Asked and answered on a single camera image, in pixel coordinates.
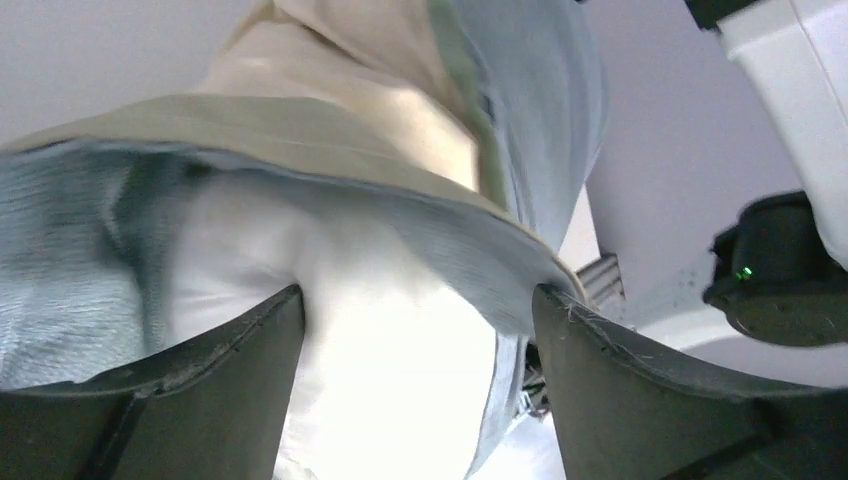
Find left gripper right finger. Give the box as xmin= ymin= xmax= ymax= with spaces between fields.
xmin=533 ymin=285 xmax=847 ymax=479

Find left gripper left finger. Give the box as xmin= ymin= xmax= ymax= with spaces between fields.
xmin=1 ymin=286 xmax=305 ymax=480

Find white pillow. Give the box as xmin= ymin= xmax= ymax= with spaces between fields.
xmin=167 ymin=176 xmax=496 ymax=479

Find grey-blue pillowcase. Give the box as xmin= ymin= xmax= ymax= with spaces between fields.
xmin=1 ymin=1 xmax=607 ymax=479

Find aluminium base frame rails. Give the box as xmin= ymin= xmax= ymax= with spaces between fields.
xmin=577 ymin=253 xmax=625 ymax=310

